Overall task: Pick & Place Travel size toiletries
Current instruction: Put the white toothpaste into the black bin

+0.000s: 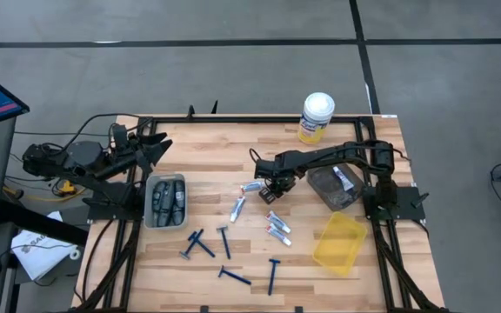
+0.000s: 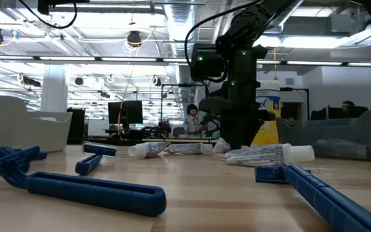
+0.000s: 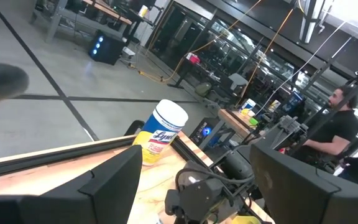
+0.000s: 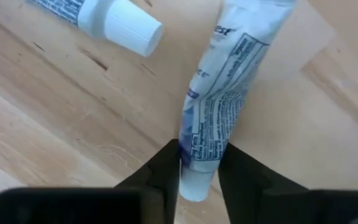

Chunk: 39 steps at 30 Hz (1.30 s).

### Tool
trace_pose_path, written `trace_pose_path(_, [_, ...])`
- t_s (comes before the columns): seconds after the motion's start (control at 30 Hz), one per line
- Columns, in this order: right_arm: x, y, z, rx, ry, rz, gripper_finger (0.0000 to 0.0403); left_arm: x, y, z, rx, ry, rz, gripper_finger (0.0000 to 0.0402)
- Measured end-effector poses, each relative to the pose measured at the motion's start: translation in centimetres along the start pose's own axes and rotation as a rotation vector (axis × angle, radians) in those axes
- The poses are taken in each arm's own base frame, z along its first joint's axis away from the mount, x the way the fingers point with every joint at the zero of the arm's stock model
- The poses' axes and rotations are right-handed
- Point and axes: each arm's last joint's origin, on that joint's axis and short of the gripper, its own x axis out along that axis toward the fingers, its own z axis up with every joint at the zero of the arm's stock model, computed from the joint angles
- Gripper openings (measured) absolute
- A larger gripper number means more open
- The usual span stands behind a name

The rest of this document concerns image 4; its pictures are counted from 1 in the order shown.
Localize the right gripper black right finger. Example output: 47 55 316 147
218 142 358 224

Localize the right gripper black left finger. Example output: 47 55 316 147
0 139 180 224

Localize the small white toothpaste tube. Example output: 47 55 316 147
26 0 164 58
178 0 298 202

